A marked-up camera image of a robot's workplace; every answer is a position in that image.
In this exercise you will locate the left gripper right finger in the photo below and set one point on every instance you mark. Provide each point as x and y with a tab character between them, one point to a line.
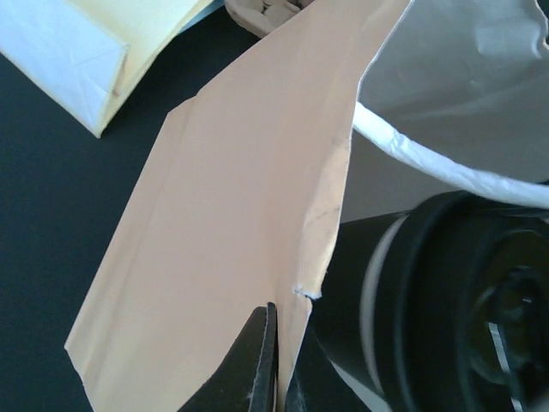
315	385

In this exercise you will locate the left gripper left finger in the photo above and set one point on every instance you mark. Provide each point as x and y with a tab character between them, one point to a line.
245	379

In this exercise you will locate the orange paper bag white handles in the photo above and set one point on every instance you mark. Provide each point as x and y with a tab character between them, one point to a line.
350	109

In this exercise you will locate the tan flat paper bag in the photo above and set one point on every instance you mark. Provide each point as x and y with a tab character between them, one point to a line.
89	56

